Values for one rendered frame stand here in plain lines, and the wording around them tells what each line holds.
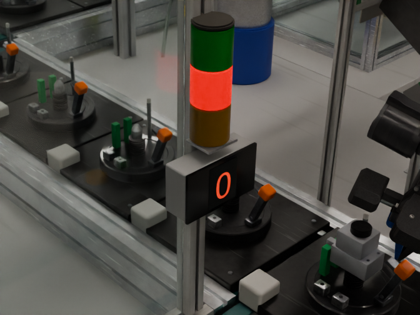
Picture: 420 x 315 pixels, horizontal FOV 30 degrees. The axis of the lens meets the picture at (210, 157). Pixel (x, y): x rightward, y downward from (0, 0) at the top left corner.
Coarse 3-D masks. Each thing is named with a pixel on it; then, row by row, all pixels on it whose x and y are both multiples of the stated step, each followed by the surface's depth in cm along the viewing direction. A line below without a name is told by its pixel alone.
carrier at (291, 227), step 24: (216, 216) 126; (240, 216) 129; (264, 216) 129; (288, 216) 133; (312, 216) 133; (216, 240) 126; (240, 240) 126; (264, 240) 127; (288, 240) 127; (312, 240) 130; (216, 264) 122; (240, 264) 122; (264, 264) 122
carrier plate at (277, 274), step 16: (320, 240) 127; (304, 256) 124; (320, 256) 124; (384, 256) 124; (272, 272) 120; (288, 272) 120; (304, 272) 120; (416, 272) 121; (288, 288) 117; (416, 288) 118; (272, 304) 114; (288, 304) 114; (304, 304) 114; (400, 304) 115; (416, 304) 115
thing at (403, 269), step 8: (392, 264) 108; (400, 264) 106; (408, 264) 107; (400, 272) 106; (408, 272) 106; (392, 280) 108; (400, 280) 107; (384, 288) 110; (392, 288) 109; (384, 296) 111
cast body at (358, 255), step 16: (352, 224) 110; (368, 224) 110; (336, 240) 112; (352, 240) 109; (368, 240) 109; (336, 256) 113; (352, 256) 111; (368, 256) 111; (352, 272) 111; (368, 272) 110
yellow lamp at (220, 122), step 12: (192, 108) 93; (228, 108) 94; (192, 120) 94; (204, 120) 93; (216, 120) 93; (228, 120) 94; (192, 132) 95; (204, 132) 94; (216, 132) 94; (228, 132) 96; (204, 144) 95; (216, 144) 95
